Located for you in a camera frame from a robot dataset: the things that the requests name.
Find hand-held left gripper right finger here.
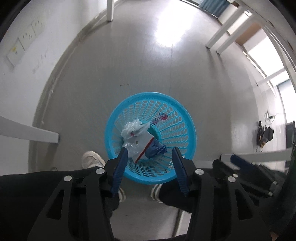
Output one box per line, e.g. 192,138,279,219
171,146,272,241

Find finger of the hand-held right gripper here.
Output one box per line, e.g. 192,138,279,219
231,154,280,186
213,159,273,197

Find clear plastic wrap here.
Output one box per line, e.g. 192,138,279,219
122,142,139,158

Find person's white left shoe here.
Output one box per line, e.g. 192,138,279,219
82,151,126,202

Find person's black trousers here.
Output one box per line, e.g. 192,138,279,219
0,160,296,241

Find blue snack wrapper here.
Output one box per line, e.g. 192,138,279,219
146,139,167,159

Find red blue printed wrapper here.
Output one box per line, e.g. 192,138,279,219
150,112,169,127

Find blue plastic basket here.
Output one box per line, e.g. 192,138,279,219
105,92,197,185

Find white paper bag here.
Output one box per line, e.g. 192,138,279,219
122,132,154,163

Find white table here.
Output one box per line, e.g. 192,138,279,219
0,0,293,163

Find white wall socket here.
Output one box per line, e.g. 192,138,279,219
19,27,36,50
31,14,45,36
6,40,25,67

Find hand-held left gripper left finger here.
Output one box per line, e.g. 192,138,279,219
28,146,129,241

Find black adapter with cables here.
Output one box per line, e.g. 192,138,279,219
257,120,275,148

